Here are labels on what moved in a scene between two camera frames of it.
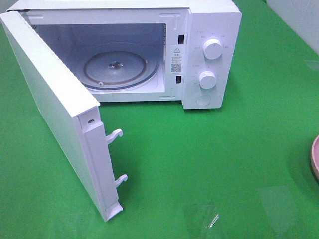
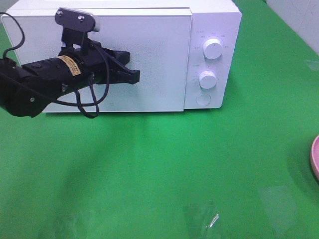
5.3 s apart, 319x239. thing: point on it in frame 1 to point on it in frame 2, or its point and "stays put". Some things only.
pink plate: x=315 y=158 stays put
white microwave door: x=75 y=114 to x=160 y=42
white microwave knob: x=207 y=79 stays put
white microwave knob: x=212 y=49 stays put
